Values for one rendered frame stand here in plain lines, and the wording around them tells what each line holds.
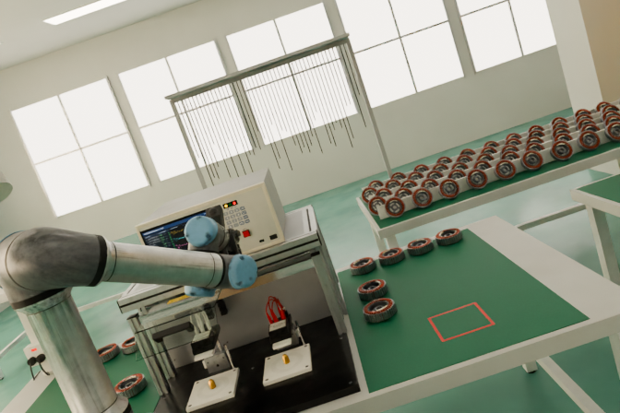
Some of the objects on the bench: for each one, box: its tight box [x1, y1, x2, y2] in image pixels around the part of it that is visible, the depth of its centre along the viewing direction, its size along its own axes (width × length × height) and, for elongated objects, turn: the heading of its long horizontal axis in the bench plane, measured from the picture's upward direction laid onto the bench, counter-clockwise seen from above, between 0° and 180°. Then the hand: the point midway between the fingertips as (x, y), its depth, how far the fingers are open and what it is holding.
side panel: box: [316, 216, 348, 315], centre depth 196 cm, size 28×3×32 cm, turn 64°
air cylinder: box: [204, 347, 232, 373], centre depth 173 cm, size 5×8×6 cm
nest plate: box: [185, 368, 240, 413], centre depth 159 cm, size 15×15×1 cm
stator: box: [363, 298, 397, 323], centre depth 175 cm, size 11×11×4 cm
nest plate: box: [263, 344, 312, 386], centre depth 159 cm, size 15×15×1 cm
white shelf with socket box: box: [0, 288, 54, 381], centre depth 214 cm, size 35×37×46 cm
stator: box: [114, 373, 147, 399], centre depth 182 cm, size 11×11×4 cm
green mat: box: [337, 229, 590, 394], centre depth 181 cm, size 94×61×1 cm, turn 64°
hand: (232, 241), depth 158 cm, fingers closed
